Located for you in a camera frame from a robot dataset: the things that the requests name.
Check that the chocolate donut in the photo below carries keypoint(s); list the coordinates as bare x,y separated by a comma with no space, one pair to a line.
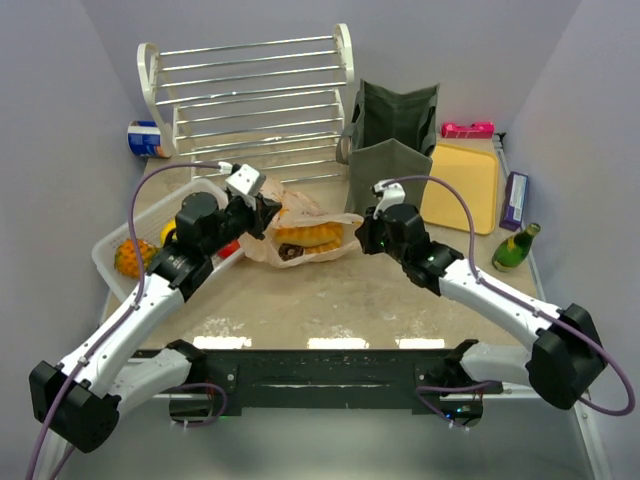
288,252

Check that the yellow food tray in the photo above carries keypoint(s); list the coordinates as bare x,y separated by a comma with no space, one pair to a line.
474,174

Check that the banana print plastic bag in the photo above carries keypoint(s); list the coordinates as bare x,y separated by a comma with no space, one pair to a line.
299,210

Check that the pink box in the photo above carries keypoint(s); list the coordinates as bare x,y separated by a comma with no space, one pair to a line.
478,130

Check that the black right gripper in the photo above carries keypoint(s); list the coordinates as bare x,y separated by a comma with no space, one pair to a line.
370,239

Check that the white metal shelf rack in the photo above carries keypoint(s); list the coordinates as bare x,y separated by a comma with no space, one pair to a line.
280,105

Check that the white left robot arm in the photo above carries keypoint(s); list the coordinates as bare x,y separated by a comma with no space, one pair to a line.
75,398

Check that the toy pineapple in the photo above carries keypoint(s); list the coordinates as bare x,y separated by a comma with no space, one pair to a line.
125,259

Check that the yellow toy lemon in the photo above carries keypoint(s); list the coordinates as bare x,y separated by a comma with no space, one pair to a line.
168,233

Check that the croissant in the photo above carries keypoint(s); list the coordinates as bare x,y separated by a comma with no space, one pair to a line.
326,235

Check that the purple box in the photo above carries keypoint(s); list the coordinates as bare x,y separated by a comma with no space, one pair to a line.
514,201

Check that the blue white can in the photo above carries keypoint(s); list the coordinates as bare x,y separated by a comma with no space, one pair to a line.
145,140

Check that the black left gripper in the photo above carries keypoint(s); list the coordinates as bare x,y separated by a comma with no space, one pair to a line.
261,215

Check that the red toy tomato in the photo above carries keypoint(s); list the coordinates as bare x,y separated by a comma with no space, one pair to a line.
228,250

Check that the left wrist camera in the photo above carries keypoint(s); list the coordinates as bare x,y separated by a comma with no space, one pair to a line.
242,180

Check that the white plastic basket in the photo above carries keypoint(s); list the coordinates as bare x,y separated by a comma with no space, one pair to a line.
148,225

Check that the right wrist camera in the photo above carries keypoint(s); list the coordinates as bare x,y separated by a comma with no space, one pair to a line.
389,193

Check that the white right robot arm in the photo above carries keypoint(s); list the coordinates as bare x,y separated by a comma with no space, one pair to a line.
558,353

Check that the green glass bottle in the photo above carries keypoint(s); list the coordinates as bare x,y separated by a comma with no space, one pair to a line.
513,251

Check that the black base frame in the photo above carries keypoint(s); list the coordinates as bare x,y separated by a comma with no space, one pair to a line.
354,379

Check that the green fabric grocery bag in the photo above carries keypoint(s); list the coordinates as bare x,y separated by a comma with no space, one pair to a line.
391,135

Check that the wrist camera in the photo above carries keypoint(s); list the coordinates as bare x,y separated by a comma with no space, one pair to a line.
389,193
242,180

